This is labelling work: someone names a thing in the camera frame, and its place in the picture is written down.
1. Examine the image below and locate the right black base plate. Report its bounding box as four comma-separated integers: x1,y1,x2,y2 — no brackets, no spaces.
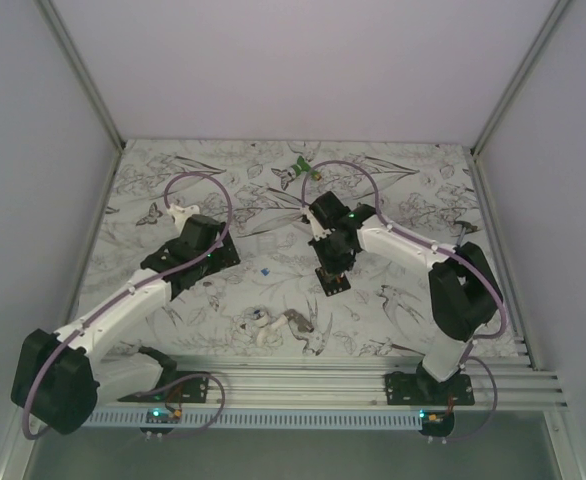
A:
384,371,475,406

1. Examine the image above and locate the left small circuit board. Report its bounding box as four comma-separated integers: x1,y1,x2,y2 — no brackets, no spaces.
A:
146,407,182,425

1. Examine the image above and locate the white pipe fitting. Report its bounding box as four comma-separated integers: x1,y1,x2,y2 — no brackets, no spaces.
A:
243,306,288,348

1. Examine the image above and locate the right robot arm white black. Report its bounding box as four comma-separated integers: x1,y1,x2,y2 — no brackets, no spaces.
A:
302,192,505,405

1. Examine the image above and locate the left aluminium corner post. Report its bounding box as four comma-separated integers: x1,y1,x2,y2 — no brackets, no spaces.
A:
35,0,126,150

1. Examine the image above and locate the right small circuit board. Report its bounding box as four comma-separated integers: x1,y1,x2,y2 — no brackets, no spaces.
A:
419,410,454,425

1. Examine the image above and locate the perforated grey cable duct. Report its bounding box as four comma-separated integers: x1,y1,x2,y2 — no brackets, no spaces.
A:
84,407,422,431

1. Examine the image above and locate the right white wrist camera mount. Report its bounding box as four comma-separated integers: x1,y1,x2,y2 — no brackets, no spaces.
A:
303,207,332,241

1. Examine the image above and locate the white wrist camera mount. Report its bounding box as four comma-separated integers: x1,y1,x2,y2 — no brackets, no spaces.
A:
167,204,200,234
303,207,332,241

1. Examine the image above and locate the black fuse box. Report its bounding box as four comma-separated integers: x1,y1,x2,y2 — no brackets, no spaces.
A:
315,267,351,297

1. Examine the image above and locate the green spray nozzle toy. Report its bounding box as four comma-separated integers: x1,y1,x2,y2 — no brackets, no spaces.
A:
284,155,322,181

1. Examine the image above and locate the small grey hammer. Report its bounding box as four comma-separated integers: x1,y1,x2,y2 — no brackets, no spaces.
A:
454,220,478,246

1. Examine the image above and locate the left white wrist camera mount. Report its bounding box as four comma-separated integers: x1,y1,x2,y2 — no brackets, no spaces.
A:
167,204,200,234

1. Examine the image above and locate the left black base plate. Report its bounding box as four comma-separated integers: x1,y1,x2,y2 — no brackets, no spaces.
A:
118,371,209,405

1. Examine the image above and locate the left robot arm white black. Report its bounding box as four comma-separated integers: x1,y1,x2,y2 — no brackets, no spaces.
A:
11,213,240,440

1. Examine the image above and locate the aluminium rail frame front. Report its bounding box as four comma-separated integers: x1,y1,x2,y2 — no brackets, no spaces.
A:
20,352,569,410

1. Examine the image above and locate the small circuit board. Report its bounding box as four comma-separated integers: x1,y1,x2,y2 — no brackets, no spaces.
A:
419,410,454,425
146,407,182,425

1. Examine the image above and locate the aluminium corner post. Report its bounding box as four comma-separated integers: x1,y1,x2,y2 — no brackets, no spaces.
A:
469,0,573,156
35,0,126,150

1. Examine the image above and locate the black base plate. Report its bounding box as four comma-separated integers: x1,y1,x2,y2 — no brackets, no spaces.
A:
384,371,475,406
118,371,209,405

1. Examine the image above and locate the floral printed table mat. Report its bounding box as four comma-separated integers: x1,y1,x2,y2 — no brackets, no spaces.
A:
79,140,488,357

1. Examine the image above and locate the right aluminium corner post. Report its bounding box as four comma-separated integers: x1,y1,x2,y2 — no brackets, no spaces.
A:
469,0,573,156

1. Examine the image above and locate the clear plastic fuse box cover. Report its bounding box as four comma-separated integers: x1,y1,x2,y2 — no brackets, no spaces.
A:
256,233,278,255

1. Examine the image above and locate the grey metal bracket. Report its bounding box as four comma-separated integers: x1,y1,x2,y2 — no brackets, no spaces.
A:
283,309,315,339

